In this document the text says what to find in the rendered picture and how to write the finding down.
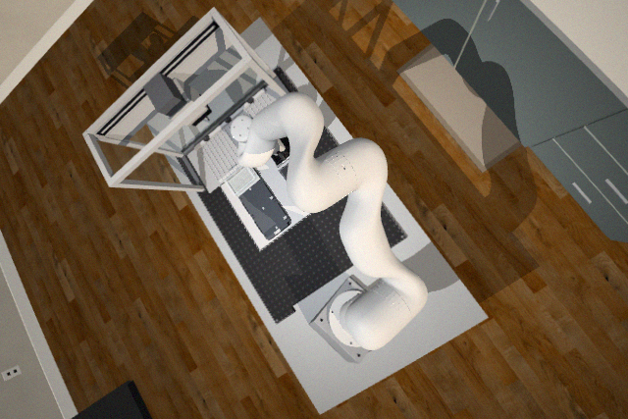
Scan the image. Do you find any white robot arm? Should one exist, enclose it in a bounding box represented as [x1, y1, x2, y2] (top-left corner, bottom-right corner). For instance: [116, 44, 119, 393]
[231, 91, 428, 350]

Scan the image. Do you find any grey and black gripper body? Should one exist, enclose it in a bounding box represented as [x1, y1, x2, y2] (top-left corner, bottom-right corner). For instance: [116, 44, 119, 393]
[273, 139, 286, 156]

